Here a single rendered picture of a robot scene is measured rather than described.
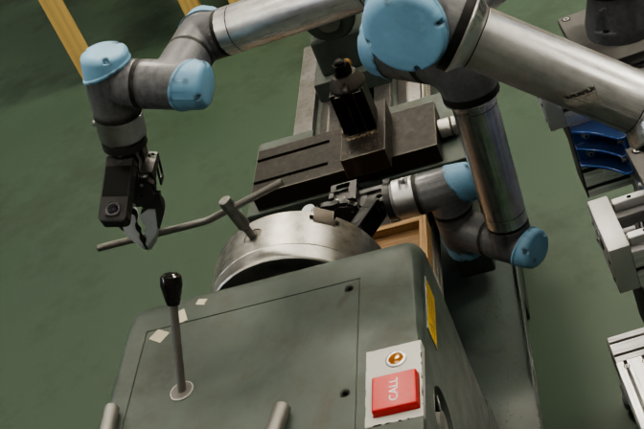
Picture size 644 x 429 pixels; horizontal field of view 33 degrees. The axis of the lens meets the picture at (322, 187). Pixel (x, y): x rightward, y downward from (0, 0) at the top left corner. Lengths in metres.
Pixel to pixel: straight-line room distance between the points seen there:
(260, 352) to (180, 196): 3.02
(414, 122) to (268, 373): 1.06
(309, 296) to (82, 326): 2.59
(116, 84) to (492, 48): 0.56
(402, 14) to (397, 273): 0.39
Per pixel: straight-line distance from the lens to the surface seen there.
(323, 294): 1.61
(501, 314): 2.54
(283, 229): 1.81
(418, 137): 2.40
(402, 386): 1.41
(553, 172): 3.84
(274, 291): 1.66
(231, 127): 4.87
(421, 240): 2.22
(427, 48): 1.43
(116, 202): 1.70
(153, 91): 1.64
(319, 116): 2.90
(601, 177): 2.26
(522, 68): 1.47
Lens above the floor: 2.23
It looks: 32 degrees down
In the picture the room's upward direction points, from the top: 24 degrees counter-clockwise
